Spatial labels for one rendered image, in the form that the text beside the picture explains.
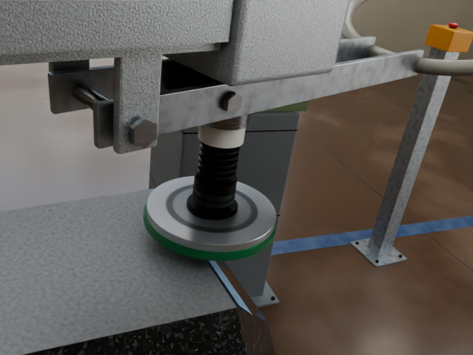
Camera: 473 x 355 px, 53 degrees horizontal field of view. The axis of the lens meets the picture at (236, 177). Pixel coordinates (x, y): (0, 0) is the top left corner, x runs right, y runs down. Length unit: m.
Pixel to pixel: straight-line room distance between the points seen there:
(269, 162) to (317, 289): 0.71
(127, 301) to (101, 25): 0.38
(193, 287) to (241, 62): 0.33
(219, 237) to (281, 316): 1.25
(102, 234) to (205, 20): 0.42
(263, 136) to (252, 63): 1.01
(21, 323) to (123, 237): 0.22
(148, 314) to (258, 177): 1.03
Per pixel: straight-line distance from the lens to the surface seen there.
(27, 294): 0.70
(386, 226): 2.32
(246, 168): 1.58
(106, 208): 0.86
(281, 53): 0.58
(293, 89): 0.70
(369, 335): 1.98
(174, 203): 0.77
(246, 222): 0.74
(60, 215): 0.85
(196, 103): 0.58
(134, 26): 0.46
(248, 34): 0.53
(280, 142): 1.59
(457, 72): 1.00
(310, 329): 1.91
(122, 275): 0.71
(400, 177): 2.22
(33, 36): 0.42
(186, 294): 0.69
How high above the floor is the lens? 1.30
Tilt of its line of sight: 27 degrees down
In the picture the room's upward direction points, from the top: 9 degrees clockwise
